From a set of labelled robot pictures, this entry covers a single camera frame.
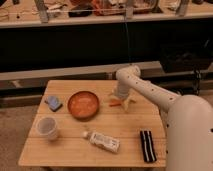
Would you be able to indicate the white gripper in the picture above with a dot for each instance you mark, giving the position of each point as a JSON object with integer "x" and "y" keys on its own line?
{"x": 122, "y": 92}

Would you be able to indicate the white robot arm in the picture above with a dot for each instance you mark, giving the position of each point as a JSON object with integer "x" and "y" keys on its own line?
{"x": 189, "y": 144}

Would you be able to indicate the orange wooden bowl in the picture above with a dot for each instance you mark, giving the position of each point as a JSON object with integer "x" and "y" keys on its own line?
{"x": 83, "y": 105}

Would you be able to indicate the white plastic bottle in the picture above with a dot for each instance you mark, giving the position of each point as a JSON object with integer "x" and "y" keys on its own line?
{"x": 102, "y": 141}

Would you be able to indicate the wooden table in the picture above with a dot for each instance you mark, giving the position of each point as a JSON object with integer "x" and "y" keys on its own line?
{"x": 72, "y": 150}

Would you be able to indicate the blue sponge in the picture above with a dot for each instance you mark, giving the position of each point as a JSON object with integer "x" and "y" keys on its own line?
{"x": 53, "y": 103}

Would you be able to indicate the black crate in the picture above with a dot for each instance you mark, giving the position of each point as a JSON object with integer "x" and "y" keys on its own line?
{"x": 182, "y": 57}

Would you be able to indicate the clear plastic cup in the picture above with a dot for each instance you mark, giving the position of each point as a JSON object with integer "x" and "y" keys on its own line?
{"x": 47, "y": 128}

